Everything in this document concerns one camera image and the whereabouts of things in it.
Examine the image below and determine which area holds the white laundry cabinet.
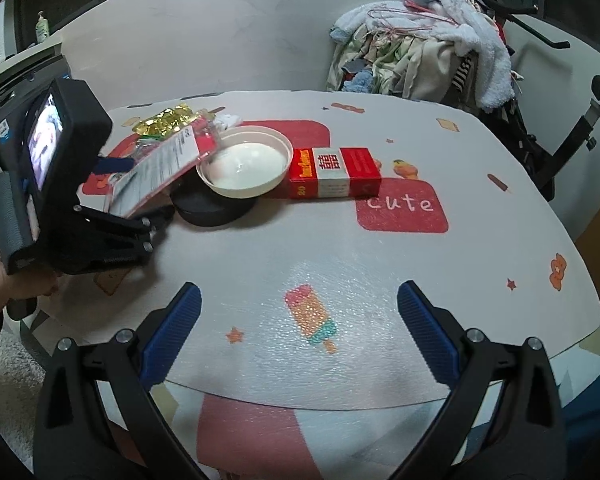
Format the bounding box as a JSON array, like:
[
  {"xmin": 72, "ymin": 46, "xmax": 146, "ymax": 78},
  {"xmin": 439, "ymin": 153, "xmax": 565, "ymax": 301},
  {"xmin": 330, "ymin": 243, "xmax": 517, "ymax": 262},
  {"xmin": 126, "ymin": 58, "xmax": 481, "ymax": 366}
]
[{"xmin": 0, "ymin": 30, "xmax": 66, "ymax": 86}]

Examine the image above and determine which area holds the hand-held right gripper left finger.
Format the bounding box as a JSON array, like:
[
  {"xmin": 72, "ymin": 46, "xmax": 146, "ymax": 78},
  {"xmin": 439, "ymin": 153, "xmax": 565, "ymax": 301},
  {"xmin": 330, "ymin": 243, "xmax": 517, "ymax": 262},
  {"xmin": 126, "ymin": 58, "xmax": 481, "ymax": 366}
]
[{"xmin": 32, "ymin": 281, "xmax": 203, "ymax": 480}]

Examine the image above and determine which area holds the pile of clothes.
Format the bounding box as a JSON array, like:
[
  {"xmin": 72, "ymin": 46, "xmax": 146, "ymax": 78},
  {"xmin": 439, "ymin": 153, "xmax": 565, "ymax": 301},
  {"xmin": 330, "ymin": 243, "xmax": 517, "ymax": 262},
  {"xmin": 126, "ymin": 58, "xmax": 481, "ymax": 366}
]
[{"xmin": 326, "ymin": 0, "xmax": 523, "ymax": 113}]

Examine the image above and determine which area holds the white bowl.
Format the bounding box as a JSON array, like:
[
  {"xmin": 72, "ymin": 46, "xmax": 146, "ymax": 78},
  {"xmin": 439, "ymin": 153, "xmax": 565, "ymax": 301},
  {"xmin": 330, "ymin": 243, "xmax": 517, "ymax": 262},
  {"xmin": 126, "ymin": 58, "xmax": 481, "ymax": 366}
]
[{"xmin": 196, "ymin": 126, "xmax": 294, "ymax": 198}]

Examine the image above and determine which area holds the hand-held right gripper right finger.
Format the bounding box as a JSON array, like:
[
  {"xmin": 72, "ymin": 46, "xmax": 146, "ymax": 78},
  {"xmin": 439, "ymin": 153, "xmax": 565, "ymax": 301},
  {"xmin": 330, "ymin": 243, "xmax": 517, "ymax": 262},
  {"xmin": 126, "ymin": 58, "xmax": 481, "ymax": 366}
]
[{"xmin": 396, "ymin": 280, "xmax": 566, "ymax": 480}]

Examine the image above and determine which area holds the black exercise bike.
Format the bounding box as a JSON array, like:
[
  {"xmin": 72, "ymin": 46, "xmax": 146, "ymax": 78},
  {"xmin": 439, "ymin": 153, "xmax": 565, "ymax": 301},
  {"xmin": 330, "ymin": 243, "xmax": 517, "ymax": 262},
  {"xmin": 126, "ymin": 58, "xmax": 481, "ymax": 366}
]
[{"xmin": 480, "ymin": 0, "xmax": 600, "ymax": 201}]

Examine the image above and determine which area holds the grey front-load washing machine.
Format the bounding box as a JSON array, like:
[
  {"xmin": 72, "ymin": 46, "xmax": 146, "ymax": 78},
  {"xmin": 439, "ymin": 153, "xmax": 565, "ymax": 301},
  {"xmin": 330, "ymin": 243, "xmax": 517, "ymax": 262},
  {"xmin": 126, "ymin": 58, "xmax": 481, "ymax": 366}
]
[{"xmin": 0, "ymin": 55, "xmax": 71, "ymax": 171}]

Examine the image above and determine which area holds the blue round object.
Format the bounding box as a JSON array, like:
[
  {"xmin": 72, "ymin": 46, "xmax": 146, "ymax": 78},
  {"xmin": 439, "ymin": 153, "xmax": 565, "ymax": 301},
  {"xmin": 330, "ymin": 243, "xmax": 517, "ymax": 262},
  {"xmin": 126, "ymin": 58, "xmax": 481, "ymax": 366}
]
[{"xmin": 562, "ymin": 395, "xmax": 600, "ymax": 451}]

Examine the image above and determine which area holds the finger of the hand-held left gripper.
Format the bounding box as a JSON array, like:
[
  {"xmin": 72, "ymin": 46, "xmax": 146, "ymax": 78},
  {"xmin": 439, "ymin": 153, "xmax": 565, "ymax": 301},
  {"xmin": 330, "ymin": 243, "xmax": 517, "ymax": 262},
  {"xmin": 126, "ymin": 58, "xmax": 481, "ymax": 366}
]
[
  {"xmin": 75, "ymin": 204, "xmax": 176, "ymax": 241},
  {"xmin": 94, "ymin": 155, "xmax": 137, "ymax": 176}
]

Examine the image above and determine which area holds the red glossy box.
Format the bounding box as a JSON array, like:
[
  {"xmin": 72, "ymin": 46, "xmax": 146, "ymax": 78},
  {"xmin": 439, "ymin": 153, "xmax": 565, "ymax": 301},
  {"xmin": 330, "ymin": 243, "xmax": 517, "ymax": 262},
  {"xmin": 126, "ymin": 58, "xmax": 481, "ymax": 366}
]
[{"xmin": 287, "ymin": 147, "xmax": 383, "ymax": 200}]

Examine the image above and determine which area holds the white tissue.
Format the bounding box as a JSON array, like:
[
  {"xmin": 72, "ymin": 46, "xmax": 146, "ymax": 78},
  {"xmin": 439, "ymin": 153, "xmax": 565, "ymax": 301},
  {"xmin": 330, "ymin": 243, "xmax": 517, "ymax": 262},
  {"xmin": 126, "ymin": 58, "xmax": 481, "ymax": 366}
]
[{"xmin": 214, "ymin": 111, "xmax": 245, "ymax": 132}]

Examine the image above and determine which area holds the person's left hand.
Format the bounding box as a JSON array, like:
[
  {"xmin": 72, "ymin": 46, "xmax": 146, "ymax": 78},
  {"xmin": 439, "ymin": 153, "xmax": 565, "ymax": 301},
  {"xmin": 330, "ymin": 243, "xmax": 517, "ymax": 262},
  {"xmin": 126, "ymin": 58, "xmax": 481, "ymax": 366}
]
[{"xmin": 0, "ymin": 232, "xmax": 61, "ymax": 317}]

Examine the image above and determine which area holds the black round lid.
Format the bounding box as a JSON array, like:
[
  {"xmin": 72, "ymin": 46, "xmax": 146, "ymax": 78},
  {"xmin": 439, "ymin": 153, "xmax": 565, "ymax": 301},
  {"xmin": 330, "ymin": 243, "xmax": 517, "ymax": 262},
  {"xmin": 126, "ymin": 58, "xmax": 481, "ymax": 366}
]
[{"xmin": 171, "ymin": 185, "xmax": 258, "ymax": 228}]

